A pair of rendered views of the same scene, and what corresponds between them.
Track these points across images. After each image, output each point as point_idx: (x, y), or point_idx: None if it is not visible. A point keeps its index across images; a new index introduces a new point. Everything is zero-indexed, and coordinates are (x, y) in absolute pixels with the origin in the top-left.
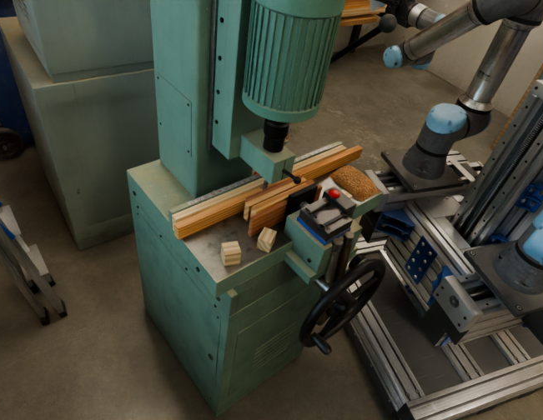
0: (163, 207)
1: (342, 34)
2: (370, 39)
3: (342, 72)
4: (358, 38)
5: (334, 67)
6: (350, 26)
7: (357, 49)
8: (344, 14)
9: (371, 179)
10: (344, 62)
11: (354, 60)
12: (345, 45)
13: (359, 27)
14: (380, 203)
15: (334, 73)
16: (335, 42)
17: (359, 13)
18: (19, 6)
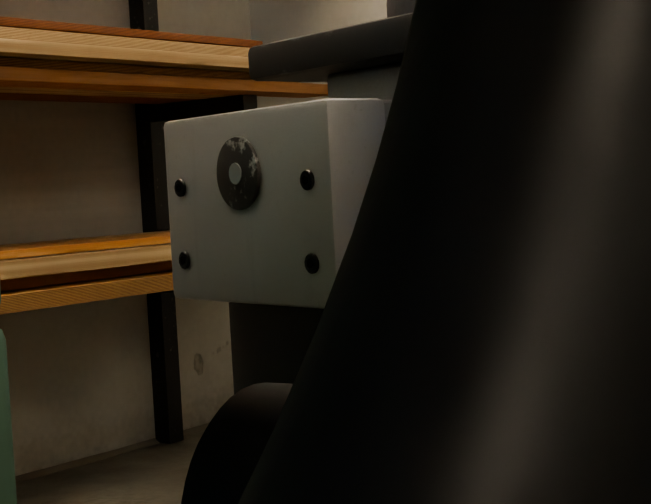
0: None
1: (121, 388)
2: (225, 396)
3: (152, 483)
4: (180, 392)
5: (121, 479)
6: (141, 359)
7: (191, 432)
8: (83, 262)
9: (224, 113)
10: (155, 463)
11: (187, 453)
12: (145, 424)
13: (172, 353)
14: (352, 208)
15: (125, 492)
16: (106, 418)
17: (140, 259)
18: None
